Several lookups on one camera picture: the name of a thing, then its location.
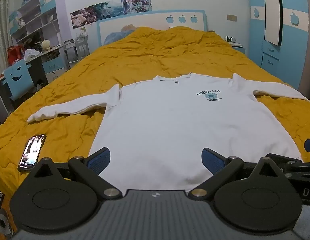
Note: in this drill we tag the blue and white desk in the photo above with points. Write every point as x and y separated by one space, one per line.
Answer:
53 67

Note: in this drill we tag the beige wall socket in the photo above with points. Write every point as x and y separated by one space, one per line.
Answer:
232 17

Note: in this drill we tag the red bag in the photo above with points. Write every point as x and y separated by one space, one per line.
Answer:
14 53

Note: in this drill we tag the patterned rug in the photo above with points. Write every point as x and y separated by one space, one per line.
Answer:
2 220

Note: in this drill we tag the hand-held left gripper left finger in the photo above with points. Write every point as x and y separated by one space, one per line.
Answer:
101 158

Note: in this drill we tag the blue and white shelf unit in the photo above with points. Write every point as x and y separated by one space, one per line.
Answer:
32 17

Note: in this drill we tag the mustard yellow blanket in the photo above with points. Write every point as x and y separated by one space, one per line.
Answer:
157 55

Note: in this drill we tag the white plastic bag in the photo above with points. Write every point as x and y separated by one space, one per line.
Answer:
31 54

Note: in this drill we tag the blue chair with face cutout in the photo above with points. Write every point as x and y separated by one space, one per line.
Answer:
19 85

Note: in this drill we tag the blue and white wardrobe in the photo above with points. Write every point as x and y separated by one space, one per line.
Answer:
270 62

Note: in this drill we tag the grey trolley cart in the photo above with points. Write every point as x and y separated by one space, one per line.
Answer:
69 48

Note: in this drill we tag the blue pillow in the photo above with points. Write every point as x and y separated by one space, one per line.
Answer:
114 37

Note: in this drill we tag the pale skull model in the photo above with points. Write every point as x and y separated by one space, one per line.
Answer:
46 44

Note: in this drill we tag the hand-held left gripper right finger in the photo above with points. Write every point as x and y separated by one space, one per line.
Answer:
213 160

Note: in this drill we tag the white and blue headboard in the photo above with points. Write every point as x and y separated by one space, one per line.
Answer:
145 21

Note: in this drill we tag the black and white headphones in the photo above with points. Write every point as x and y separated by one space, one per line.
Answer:
230 39

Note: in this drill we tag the white and blue nightstand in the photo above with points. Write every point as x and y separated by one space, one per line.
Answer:
238 49

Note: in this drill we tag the anime wall poster strip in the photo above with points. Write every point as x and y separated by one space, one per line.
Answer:
112 8

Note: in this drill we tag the wardrobe mirror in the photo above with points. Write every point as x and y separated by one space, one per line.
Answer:
271 10

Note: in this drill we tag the white long-sleeve sweatshirt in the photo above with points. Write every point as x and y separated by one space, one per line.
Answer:
170 130

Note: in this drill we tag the black smartphone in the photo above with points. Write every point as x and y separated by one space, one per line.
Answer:
32 152

